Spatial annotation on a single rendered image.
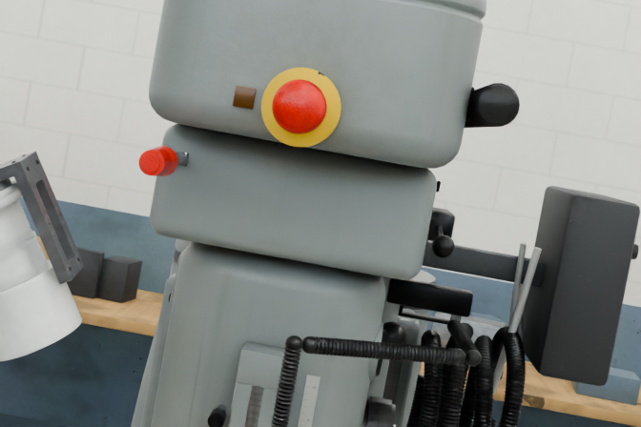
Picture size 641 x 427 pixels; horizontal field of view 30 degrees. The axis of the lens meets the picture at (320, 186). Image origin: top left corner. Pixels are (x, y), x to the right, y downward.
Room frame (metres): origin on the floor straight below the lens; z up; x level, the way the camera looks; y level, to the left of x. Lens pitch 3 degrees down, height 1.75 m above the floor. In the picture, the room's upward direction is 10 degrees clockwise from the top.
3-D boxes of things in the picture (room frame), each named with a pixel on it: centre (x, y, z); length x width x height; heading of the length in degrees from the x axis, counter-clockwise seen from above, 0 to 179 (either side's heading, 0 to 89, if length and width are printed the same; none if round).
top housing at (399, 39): (1.16, 0.02, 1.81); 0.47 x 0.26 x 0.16; 178
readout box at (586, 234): (1.43, -0.33, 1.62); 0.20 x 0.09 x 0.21; 178
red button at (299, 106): (0.89, 0.03, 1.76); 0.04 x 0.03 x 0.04; 88
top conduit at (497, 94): (1.17, -0.13, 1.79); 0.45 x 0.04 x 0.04; 178
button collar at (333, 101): (0.91, 0.02, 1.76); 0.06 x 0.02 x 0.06; 88
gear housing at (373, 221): (1.18, 0.02, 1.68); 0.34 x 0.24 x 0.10; 178
